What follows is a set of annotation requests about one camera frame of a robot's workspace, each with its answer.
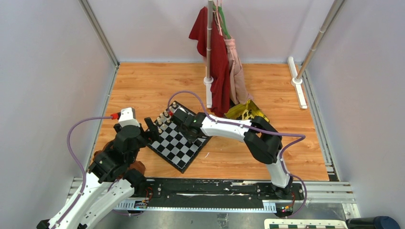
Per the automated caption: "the black white chessboard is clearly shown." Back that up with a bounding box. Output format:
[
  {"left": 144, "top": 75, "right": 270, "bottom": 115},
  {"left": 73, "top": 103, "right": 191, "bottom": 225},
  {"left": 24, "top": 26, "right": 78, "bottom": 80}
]
[{"left": 147, "top": 101, "right": 213, "bottom": 174}]

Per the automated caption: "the yellow metal tin tray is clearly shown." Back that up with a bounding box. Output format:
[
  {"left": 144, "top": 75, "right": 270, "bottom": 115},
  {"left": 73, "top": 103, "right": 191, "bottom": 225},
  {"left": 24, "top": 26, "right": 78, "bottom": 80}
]
[{"left": 224, "top": 99, "right": 270, "bottom": 122}]

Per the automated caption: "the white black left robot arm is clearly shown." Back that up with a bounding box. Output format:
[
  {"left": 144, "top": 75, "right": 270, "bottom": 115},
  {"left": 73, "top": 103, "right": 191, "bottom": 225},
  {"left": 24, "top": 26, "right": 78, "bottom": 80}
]
[{"left": 36, "top": 117, "right": 159, "bottom": 229}]

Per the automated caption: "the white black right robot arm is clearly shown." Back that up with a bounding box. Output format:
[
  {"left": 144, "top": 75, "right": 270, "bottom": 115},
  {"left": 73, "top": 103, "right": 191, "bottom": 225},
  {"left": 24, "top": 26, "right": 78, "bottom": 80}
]
[{"left": 170, "top": 108, "right": 293, "bottom": 199}]

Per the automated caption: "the cream chess pieces row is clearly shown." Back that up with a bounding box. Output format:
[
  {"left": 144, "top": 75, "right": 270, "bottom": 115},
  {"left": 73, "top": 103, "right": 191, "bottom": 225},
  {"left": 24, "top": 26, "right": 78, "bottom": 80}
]
[{"left": 154, "top": 102, "right": 178, "bottom": 134}]

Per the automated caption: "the brown crumpled cloth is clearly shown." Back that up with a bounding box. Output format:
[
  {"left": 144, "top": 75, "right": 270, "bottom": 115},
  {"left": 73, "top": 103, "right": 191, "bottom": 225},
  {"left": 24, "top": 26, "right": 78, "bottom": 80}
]
[{"left": 89, "top": 141, "right": 146, "bottom": 183}]

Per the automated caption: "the dark red hanging shirt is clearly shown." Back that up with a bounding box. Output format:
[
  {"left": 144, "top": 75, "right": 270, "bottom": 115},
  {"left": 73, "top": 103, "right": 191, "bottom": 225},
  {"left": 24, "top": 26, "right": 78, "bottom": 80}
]
[{"left": 189, "top": 7, "right": 230, "bottom": 117}]

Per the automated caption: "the white centre rack foot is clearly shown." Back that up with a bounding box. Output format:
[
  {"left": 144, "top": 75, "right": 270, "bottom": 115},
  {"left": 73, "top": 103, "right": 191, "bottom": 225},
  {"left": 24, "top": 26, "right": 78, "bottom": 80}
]
[{"left": 203, "top": 77, "right": 213, "bottom": 108}]

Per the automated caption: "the white rack foot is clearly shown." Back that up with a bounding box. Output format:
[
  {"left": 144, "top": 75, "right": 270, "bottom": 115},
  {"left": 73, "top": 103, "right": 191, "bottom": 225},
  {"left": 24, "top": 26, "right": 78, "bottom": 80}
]
[
  {"left": 287, "top": 56, "right": 308, "bottom": 109},
  {"left": 203, "top": 77, "right": 213, "bottom": 108}
]

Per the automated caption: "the pink hanging garment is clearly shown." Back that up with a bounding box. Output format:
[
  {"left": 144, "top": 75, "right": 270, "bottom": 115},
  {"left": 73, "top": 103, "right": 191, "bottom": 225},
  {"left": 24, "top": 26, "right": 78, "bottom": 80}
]
[{"left": 213, "top": 1, "right": 254, "bottom": 105}]

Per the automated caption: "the green clothes hanger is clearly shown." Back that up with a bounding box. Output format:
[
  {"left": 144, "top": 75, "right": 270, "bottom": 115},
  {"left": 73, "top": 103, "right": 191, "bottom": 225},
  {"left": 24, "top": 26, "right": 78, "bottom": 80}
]
[{"left": 213, "top": 2, "right": 231, "bottom": 40}]

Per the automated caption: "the silver centre rack pole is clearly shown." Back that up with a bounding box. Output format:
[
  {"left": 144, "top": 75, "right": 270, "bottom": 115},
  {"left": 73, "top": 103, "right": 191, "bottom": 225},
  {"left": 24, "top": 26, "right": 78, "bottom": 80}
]
[{"left": 205, "top": 0, "right": 213, "bottom": 83}]

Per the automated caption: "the silver rack pole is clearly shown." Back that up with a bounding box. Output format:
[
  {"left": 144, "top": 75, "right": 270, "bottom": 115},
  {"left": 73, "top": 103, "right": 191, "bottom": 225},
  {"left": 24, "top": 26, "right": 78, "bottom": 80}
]
[
  {"left": 296, "top": 0, "right": 345, "bottom": 80},
  {"left": 205, "top": 0, "right": 213, "bottom": 83}
]

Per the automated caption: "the white right rack foot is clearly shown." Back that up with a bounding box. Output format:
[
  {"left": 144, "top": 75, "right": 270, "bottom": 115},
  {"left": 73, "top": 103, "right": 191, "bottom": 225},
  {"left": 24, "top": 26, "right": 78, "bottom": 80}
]
[{"left": 287, "top": 56, "right": 308, "bottom": 109}]

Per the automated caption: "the green white chessboard box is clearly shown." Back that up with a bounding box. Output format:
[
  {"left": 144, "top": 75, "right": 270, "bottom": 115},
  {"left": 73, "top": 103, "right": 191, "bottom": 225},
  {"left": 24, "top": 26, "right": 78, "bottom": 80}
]
[{"left": 264, "top": 219, "right": 348, "bottom": 229}]

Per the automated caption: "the silver right rack pole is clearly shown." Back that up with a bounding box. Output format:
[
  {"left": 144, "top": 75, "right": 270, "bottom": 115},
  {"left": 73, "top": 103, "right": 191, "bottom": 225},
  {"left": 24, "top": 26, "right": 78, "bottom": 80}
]
[{"left": 296, "top": 0, "right": 345, "bottom": 80}]

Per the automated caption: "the dark blue cylinder object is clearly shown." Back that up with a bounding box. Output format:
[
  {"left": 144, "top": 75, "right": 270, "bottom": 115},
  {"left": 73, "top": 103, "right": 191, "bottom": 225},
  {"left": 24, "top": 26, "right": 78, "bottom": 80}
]
[{"left": 346, "top": 216, "right": 401, "bottom": 229}]

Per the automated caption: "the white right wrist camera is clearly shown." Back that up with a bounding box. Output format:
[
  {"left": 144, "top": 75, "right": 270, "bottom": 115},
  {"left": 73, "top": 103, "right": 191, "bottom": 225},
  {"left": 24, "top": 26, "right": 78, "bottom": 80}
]
[{"left": 171, "top": 107, "right": 188, "bottom": 115}]

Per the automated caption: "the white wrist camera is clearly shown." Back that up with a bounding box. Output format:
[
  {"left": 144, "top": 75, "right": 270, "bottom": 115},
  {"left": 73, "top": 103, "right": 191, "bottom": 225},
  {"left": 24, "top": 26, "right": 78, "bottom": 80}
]
[
  {"left": 171, "top": 107, "right": 188, "bottom": 115},
  {"left": 118, "top": 107, "right": 140, "bottom": 127}
]

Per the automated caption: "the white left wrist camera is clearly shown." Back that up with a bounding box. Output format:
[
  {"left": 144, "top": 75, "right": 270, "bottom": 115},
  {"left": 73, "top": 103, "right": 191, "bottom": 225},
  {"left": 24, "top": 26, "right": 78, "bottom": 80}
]
[{"left": 118, "top": 107, "right": 140, "bottom": 127}]

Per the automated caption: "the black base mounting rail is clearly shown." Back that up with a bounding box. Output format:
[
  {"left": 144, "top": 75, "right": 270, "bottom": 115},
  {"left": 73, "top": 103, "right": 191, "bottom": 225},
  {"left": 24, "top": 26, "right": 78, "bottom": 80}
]
[{"left": 132, "top": 178, "right": 305, "bottom": 210}]

